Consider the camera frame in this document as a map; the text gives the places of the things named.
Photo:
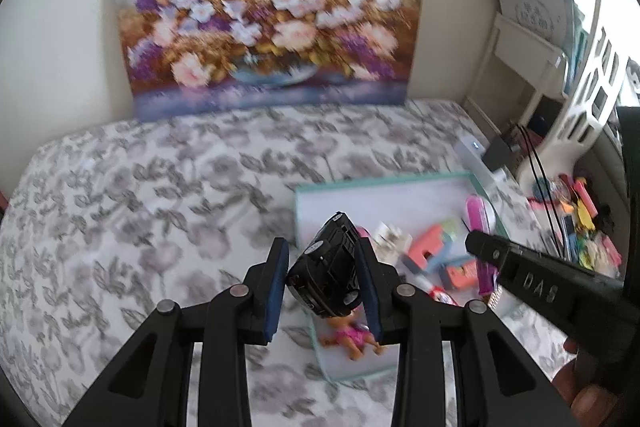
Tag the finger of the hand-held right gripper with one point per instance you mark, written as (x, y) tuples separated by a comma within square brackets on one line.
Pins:
[(492, 252)]

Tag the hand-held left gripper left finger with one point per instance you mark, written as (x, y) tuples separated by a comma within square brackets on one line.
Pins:
[(277, 289)]

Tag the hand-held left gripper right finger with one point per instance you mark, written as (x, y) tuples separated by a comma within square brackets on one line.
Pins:
[(371, 289)]

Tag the small orange blue toy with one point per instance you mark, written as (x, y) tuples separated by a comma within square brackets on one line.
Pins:
[(461, 276)]

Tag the magenta plastic case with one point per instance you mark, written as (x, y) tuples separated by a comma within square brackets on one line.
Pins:
[(478, 214)]

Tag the harmonica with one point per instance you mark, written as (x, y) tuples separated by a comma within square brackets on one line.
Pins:
[(495, 296)]

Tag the black toy car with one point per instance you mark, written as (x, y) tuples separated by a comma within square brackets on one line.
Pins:
[(327, 269)]

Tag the pink puppy figure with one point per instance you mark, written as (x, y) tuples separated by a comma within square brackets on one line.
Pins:
[(352, 337)]

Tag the white charger plug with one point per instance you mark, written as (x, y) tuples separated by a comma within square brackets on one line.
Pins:
[(391, 238)]

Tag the red glue bottle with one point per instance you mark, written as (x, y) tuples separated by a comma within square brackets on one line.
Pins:
[(441, 294)]

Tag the shallow teal cardboard tray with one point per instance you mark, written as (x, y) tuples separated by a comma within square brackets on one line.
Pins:
[(390, 202)]

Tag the person's right hand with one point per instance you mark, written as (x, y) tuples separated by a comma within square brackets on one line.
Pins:
[(595, 407)]

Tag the pile of colourful small toys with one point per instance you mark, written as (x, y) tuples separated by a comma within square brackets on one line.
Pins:
[(585, 227)]

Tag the black power adapter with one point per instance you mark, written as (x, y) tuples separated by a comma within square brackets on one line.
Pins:
[(500, 154)]

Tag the dark storage box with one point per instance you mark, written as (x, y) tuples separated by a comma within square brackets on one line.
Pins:
[(546, 116)]

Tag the white lattice chair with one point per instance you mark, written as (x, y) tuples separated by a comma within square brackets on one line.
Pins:
[(585, 107)]

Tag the white wooden chair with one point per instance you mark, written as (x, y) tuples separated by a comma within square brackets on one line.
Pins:
[(520, 57)]

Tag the teal framed white board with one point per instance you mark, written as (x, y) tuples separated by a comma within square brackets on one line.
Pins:
[(542, 2)]

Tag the flower painting canvas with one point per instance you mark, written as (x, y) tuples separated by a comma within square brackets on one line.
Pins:
[(270, 22)]

